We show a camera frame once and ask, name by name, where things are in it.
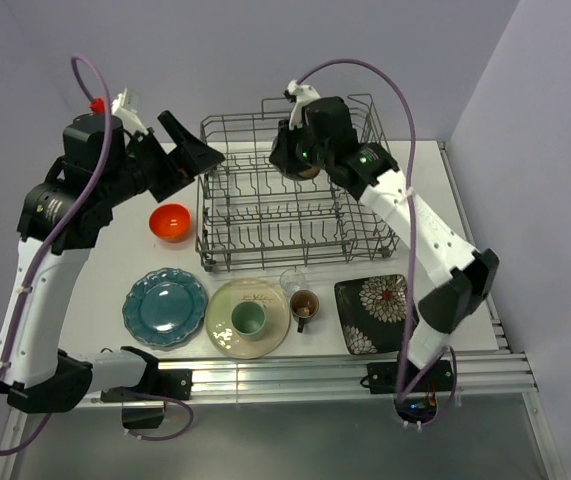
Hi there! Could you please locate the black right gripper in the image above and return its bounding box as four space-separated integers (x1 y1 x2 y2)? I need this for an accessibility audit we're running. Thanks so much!
267 117 331 176

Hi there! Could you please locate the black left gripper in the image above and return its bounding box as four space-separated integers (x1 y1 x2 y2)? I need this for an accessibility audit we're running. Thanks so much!
100 111 224 206

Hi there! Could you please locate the orange bowl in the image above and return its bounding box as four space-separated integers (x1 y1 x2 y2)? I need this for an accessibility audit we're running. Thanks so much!
148 203 191 242

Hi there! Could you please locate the black mug brown inside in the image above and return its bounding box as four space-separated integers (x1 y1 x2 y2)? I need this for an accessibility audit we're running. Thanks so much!
289 289 320 333

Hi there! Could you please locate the light green plastic cup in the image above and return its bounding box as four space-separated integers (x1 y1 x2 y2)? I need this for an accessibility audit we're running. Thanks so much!
231 301 267 341

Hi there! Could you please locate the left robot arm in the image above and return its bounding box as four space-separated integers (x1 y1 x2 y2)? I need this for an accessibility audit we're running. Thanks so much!
0 111 225 414

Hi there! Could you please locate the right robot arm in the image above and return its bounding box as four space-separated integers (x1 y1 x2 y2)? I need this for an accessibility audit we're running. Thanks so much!
270 93 499 390

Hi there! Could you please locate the clear drinking glass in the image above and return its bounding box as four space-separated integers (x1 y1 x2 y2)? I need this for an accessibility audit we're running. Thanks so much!
279 268 306 296

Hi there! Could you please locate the teal scalloped plate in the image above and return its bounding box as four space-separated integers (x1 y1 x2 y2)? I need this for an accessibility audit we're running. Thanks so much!
122 268 208 349

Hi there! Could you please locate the green cream round plate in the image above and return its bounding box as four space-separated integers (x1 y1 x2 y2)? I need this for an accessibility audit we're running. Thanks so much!
204 278 290 360

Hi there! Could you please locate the black floral square plate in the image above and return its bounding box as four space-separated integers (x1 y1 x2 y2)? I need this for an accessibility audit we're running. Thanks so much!
334 274 407 355

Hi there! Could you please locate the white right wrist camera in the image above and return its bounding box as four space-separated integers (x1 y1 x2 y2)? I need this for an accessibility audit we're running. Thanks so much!
285 80 321 130

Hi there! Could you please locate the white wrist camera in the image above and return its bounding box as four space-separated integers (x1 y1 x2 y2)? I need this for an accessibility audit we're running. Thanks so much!
111 88 148 136
285 80 321 130

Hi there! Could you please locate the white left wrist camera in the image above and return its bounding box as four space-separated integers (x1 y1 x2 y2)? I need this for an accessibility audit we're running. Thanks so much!
111 88 148 136

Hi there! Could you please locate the grey wire dish rack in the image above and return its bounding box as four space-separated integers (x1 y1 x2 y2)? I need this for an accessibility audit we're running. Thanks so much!
196 98 399 273

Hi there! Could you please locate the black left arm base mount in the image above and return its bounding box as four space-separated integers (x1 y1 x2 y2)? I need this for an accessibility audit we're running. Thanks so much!
99 368 194 431

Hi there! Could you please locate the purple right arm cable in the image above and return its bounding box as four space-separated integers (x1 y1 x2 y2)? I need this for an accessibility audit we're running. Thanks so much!
294 58 459 404

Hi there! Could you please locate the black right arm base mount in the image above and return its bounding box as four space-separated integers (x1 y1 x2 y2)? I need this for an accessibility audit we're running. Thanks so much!
359 359 458 431

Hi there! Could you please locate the aluminium table edge rail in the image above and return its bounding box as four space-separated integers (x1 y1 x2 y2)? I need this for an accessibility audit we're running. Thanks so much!
9 319 539 409

